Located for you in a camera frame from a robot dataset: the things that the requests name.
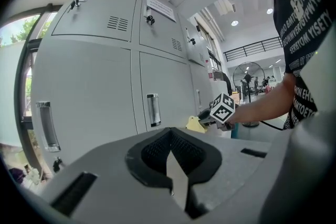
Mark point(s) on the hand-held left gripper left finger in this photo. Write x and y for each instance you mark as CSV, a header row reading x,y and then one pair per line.
x,y
147,162

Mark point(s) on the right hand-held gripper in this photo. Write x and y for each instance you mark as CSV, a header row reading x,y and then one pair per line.
x,y
221,110

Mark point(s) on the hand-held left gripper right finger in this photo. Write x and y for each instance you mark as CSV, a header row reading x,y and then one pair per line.
x,y
199,162

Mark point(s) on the yellow cloth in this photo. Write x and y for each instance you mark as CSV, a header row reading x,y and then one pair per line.
x,y
194,126

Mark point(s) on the grey metal locker door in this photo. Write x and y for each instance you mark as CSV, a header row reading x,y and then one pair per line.
x,y
170,81

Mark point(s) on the grey metal locker cabinet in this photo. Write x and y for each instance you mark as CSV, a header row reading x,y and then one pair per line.
x,y
92,73

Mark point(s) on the person's right forearm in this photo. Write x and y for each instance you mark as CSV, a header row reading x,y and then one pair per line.
x,y
265,102

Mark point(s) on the black railing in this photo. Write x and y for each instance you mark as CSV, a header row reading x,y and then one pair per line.
x,y
252,48

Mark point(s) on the round ceiling downlight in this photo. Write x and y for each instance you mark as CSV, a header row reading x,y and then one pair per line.
x,y
234,23
270,11

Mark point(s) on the black printed t-shirt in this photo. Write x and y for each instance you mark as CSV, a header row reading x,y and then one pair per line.
x,y
302,34

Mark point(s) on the white paper notice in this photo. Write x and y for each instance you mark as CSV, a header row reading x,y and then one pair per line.
x,y
161,8

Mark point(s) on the purple bag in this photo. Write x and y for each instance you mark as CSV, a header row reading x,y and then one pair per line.
x,y
17,175

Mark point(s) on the black pedestal fan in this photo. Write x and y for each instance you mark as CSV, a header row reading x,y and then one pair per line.
x,y
245,76

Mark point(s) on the black window frame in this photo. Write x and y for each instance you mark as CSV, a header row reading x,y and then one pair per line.
x,y
23,60

